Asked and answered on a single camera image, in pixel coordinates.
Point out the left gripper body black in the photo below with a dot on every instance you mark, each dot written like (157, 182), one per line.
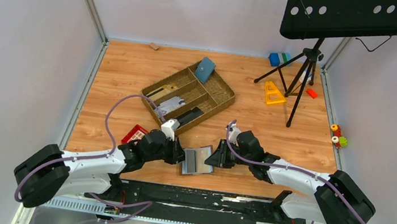
(177, 153)

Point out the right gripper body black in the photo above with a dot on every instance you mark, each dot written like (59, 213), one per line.
(221, 155)

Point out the brown leather card holder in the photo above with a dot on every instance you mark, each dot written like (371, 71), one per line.
(194, 162)

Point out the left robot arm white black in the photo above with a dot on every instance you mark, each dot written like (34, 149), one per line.
(51, 172)

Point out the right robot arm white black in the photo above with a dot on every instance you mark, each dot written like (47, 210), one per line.
(326, 198)

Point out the silver grey card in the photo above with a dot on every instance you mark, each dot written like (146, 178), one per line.
(170, 105)

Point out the black card in basket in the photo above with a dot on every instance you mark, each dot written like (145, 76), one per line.
(189, 116)

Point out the gold credit card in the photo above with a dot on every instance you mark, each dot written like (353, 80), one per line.
(162, 91)

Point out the blue leather card holder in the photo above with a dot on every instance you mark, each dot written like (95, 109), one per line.
(204, 69)

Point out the red plastic block tray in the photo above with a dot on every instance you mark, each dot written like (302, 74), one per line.
(136, 133)

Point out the yellow triangular toy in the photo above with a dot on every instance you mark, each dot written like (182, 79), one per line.
(273, 95)

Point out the woven divided basket tray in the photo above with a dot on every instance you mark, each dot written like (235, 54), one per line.
(211, 97)

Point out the small red block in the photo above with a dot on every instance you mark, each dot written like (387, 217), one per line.
(311, 93)

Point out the blue green white blocks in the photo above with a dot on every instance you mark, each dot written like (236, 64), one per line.
(277, 59)

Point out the orange green toy pieces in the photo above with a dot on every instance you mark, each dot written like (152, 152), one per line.
(337, 138)

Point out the small cardboard piece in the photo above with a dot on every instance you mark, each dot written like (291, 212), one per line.
(154, 46)

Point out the black music stand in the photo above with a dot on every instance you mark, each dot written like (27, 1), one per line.
(322, 19)

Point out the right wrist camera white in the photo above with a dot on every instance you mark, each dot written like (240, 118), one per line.
(232, 131)

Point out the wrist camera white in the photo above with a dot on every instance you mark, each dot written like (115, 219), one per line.
(232, 131)
(169, 128)

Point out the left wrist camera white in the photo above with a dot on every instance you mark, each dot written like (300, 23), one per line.
(169, 128)

